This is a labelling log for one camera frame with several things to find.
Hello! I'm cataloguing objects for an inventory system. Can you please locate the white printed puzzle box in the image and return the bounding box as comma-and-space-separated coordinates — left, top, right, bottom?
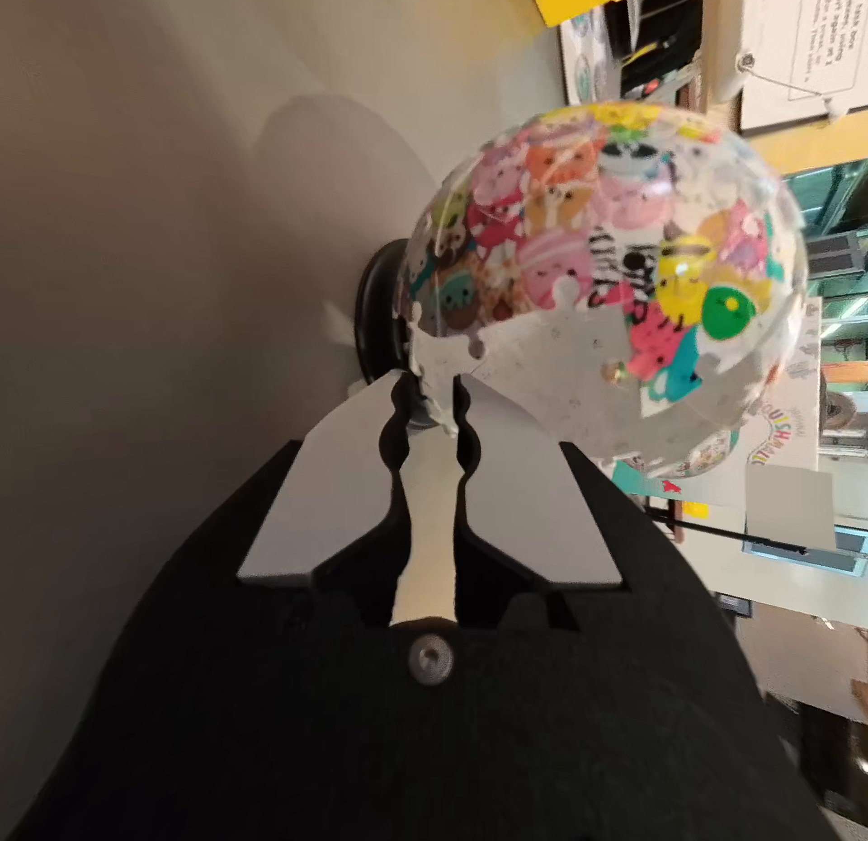
610, 297, 825, 511

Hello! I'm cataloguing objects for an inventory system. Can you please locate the black round ball stand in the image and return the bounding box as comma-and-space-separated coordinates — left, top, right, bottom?
354, 239, 423, 389

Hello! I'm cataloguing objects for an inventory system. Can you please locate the white printed paper sign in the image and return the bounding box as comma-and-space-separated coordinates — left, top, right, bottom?
739, 0, 868, 135

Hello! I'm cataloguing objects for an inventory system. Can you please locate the colourful puzzle ball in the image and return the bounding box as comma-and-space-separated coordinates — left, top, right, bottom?
396, 101, 809, 481

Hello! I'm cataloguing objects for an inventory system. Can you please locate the white sheet with round prints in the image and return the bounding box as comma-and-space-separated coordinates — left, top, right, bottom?
557, 4, 628, 106

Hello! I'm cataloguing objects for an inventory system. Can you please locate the pale wooden post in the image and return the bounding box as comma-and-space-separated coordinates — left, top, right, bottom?
702, 0, 755, 104

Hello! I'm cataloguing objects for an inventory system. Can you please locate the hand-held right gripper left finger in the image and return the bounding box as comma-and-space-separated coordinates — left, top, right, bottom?
236, 370, 416, 628

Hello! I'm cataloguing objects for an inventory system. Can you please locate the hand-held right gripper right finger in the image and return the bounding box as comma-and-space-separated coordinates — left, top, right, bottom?
451, 373, 626, 630

